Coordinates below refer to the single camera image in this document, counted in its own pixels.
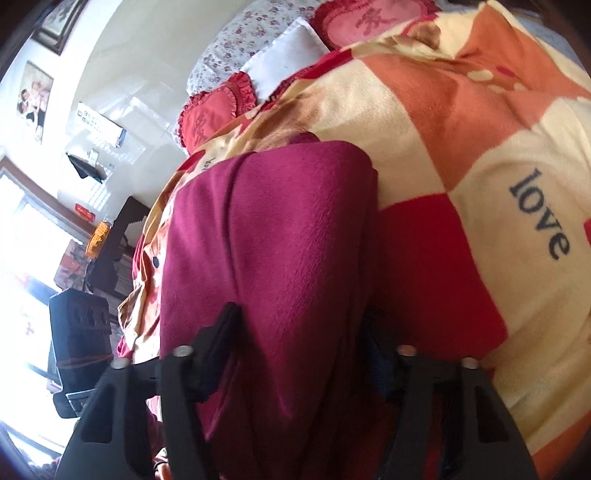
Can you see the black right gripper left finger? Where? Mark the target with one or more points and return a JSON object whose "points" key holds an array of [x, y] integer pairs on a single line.
{"points": [[110, 440]]}

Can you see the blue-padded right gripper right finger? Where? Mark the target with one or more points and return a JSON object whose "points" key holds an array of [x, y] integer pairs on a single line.
{"points": [[449, 420]]}

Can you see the maroon sweater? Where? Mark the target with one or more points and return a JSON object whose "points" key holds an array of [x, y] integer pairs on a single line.
{"points": [[285, 234]]}

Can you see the dark wooden side table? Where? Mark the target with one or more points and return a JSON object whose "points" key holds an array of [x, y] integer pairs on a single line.
{"points": [[102, 275]]}

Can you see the yellow plastic basket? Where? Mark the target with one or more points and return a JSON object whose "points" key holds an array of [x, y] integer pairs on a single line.
{"points": [[98, 239]]}

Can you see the red cream orange fleece blanket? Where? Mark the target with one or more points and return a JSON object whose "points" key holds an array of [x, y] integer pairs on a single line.
{"points": [[479, 134]]}

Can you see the red heart cushion left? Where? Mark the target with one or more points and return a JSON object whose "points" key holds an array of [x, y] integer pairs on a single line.
{"points": [[206, 112]]}

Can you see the red heart cushion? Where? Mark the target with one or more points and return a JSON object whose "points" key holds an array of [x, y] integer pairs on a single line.
{"points": [[342, 23], [206, 112]]}

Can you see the white pillow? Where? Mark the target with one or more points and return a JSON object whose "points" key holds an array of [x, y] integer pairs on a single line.
{"points": [[298, 47]]}

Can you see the red heart cushion right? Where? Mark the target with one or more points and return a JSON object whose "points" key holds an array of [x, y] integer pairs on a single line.
{"points": [[342, 23]]}

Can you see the framed wall photo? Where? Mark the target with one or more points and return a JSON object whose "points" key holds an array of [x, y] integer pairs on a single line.
{"points": [[33, 98]]}

